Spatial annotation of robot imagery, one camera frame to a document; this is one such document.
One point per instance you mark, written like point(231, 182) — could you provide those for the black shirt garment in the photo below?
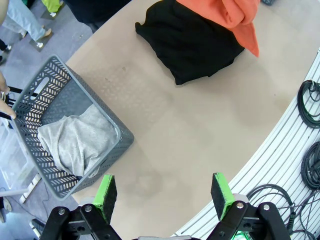
point(187, 32)

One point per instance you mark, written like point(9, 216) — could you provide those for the grey knit garment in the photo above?
point(80, 140)

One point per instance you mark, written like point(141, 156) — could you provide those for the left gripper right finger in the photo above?
point(220, 197)

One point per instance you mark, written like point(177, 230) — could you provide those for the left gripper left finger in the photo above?
point(107, 197)

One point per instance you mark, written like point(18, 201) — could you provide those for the person in jeans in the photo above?
point(22, 15)

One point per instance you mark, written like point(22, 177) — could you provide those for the grey plastic basket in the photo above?
point(126, 140)

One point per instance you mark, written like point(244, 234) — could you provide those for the bright green garment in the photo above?
point(51, 5)

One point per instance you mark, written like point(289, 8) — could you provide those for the clear plastic storage box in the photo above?
point(12, 155)

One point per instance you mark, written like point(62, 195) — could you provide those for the orange printed garment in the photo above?
point(240, 15)

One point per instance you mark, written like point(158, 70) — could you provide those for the bystander bare hand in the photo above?
point(5, 107)

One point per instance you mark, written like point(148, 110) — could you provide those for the black tripod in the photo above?
point(20, 90)

